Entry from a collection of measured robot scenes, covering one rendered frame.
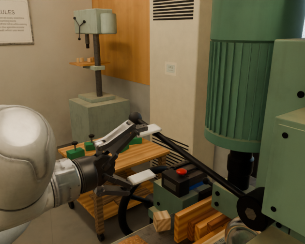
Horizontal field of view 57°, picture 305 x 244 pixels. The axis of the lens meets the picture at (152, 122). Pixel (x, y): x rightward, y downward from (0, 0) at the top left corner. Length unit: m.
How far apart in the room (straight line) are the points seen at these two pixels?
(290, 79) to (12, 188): 0.45
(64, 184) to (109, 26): 2.16
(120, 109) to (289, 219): 2.58
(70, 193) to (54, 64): 3.01
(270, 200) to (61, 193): 0.37
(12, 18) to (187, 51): 1.96
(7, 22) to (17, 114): 2.99
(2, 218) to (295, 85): 0.52
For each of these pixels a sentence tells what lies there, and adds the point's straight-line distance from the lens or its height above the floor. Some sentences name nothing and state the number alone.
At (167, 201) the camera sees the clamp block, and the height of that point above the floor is 0.92.
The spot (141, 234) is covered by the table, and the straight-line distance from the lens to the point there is 0.79.
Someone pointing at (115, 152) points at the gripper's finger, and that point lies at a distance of 0.62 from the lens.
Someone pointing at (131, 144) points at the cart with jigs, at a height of 0.53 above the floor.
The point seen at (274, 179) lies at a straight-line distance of 0.43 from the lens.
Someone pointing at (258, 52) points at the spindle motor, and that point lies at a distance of 0.55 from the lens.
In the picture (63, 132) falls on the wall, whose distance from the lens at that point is 3.74.
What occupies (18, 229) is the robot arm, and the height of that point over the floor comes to 0.83.
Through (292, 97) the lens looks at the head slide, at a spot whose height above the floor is 1.30.
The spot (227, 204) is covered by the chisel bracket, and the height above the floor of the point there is 1.01.
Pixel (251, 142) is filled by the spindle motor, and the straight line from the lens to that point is 0.59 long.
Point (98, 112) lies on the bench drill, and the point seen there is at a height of 0.64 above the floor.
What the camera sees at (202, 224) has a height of 0.95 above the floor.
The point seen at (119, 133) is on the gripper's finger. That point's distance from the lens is 0.61.
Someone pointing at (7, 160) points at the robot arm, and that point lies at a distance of 0.38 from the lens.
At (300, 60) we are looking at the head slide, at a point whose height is 1.36.
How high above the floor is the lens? 1.41
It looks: 18 degrees down
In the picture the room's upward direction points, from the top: straight up
